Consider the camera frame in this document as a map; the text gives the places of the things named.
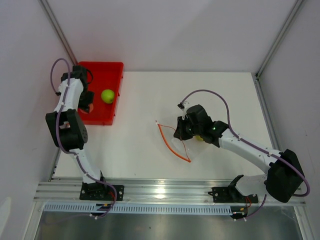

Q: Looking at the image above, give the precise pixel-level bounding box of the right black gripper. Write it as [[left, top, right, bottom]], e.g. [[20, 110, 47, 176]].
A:
[[174, 115, 203, 141]]

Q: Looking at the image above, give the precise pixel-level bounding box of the yellow orange mango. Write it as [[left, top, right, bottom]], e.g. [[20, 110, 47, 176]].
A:
[[195, 135, 204, 142]]

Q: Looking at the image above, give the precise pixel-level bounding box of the green apple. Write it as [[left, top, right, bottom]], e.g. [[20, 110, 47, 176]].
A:
[[100, 89, 115, 104]]

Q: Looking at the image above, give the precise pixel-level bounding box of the clear zip top bag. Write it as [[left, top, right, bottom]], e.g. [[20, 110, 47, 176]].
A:
[[155, 120, 209, 163]]

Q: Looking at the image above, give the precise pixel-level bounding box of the pink peach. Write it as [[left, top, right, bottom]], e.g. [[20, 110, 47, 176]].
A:
[[89, 103, 94, 113]]

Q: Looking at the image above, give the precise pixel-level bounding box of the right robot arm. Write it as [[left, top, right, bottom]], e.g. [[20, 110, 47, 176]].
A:
[[173, 103, 304, 203]]

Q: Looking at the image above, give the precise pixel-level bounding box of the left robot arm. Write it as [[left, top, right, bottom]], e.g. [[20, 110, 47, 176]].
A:
[[45, 65, 109, 200]]

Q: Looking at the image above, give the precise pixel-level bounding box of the red plastic tray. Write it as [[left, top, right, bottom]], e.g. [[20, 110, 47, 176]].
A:
[[78, 61, 124, 126]]

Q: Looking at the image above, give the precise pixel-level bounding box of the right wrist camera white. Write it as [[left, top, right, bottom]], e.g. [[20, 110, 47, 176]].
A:
[[177, 101, 190, 111]]

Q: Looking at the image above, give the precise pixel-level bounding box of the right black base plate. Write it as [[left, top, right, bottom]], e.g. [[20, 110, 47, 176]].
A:
[[207, 186, 259, 204]]

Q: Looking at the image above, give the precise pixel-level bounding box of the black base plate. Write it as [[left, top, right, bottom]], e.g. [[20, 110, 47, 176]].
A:
[[207, 186, 259, 204], [79, 182, 115, 201]]

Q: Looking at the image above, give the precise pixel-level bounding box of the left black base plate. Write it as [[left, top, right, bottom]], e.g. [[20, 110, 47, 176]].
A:
[[79, 182, 115, 201]]

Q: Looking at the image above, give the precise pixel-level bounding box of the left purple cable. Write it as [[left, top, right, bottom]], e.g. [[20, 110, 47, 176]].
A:
[[50, 58, 118, 221]]

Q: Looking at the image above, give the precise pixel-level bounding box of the aluminium mounting rail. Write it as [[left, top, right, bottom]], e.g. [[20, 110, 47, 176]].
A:
[[33, 177, 230, 205]]

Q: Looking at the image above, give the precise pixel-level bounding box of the white slotted cable duct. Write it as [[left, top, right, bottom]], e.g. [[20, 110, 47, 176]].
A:
[[43, 202, 233, 216]]

